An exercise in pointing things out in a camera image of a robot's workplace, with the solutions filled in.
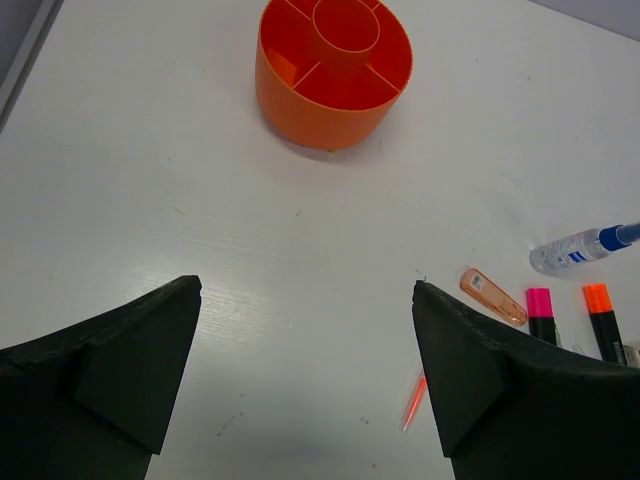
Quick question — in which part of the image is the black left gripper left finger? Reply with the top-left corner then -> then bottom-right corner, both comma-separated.
1,275 -> 202,479

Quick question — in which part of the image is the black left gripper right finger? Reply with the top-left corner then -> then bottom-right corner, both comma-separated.
412,281 -> 639,479

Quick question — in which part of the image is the clear orange pen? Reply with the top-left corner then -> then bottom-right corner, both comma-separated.
400,370 -> 427,433

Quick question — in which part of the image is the pink black highlighter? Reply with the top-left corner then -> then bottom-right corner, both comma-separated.
526,287 -> 558,346

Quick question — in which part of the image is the orange black highlighter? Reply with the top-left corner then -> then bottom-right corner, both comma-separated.
582,283 -> 627,366

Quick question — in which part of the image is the clear spray bottle blue cap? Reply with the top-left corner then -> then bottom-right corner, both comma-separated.
529,223 -> 639,274

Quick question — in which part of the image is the orange round desk organizer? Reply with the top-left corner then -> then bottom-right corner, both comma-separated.
255,1 -> 413,150

